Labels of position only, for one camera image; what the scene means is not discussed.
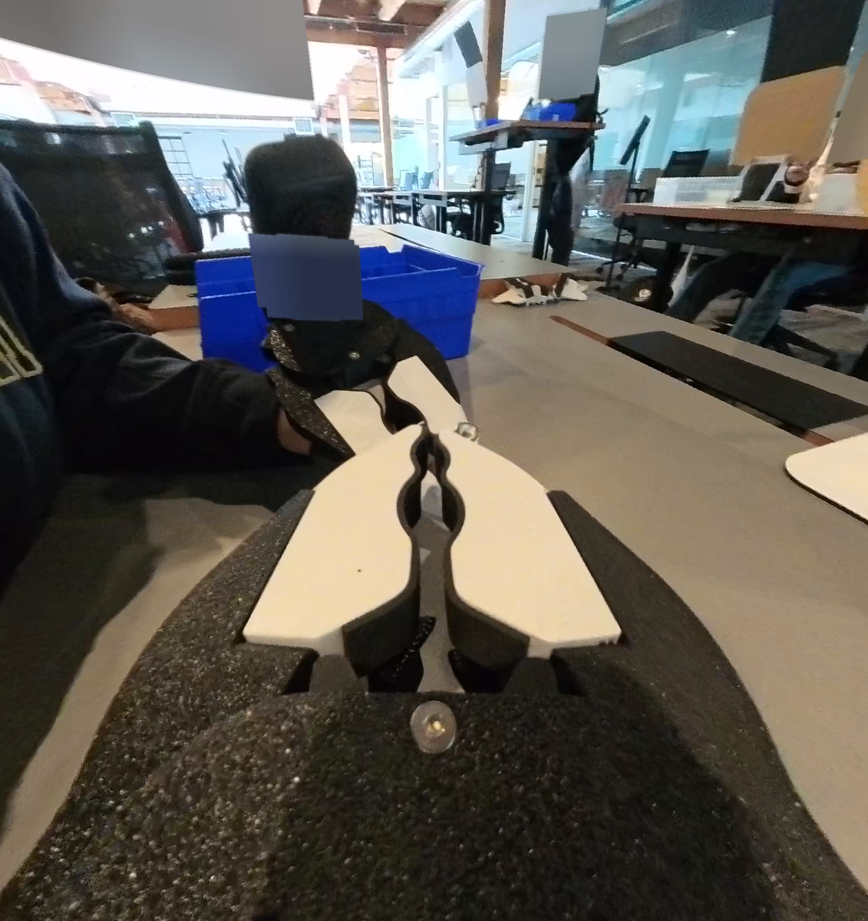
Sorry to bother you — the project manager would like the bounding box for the white black patterned item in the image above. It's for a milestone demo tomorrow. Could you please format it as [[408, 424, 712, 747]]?
[[490, 275, 590, 307]]

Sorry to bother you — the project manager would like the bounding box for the row of office desks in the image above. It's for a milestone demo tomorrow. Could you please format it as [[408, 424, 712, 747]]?
[[356, 165, 524, 242]]

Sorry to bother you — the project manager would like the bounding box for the person's left hand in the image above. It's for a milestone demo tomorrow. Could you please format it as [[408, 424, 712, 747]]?
[[275, 412, 314, 456]]

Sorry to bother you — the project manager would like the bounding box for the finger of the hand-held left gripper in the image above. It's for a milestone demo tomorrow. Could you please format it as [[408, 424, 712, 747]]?
[[316, 389, 426, 460], [385, 354, 466, 435]]

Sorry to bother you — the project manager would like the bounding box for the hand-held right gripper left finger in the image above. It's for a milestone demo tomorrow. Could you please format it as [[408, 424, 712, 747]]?
[[243, 422, 435, 681]]

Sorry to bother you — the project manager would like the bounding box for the person's left forearm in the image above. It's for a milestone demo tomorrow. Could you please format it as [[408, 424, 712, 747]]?
[[59, 288, 291, 476]]

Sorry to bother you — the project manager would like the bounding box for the clear plastic box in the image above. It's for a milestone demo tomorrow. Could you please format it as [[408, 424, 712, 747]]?
[[653, 176, 740, 208]]

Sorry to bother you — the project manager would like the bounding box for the white document stand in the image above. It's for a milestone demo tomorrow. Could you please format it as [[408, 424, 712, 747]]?
[[785, 425, 868, 539]]

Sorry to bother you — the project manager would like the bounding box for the person's dark printed sweatshirt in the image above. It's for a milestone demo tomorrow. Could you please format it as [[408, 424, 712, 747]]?
[[0, 94, 129, 649]]

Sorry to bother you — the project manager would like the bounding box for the grey wood-edged table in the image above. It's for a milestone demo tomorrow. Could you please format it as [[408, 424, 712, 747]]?
[[351, 222, 573, 300]]

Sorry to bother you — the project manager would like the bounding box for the wooden pillar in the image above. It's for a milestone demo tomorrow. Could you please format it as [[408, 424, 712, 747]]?
[[375, 29, 396, 189]]

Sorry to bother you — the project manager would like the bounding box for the brown rounded board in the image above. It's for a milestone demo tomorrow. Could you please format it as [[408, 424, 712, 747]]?
[[732, 67, 849, 168]]

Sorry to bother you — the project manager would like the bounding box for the wooden standing desk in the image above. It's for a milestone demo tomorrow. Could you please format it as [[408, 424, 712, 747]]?
[[448, 118, 607, 249]]

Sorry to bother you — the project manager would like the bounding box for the blue plastic bin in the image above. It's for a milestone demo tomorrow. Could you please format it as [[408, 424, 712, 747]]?
[[195, 245, 484, 374]]

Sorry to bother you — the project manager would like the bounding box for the black desk cable cover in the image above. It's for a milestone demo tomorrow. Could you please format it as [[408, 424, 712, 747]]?
[[609, 331, 868, 434]]

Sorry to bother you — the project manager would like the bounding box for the small blue parts bin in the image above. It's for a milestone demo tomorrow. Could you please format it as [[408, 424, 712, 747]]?
[[477, 101, 580, 132]]

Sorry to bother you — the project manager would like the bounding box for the wooden office desk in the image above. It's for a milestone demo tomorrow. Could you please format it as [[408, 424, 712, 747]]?
[[612, 201, 868, 382]]

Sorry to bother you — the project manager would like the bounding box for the black tilted monitor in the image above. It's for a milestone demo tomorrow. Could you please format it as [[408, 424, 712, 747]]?
[[618, 114, 652, 168]]

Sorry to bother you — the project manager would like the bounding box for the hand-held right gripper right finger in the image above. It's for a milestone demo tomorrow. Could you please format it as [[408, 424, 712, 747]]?
[[434, 430, 624, 677]]

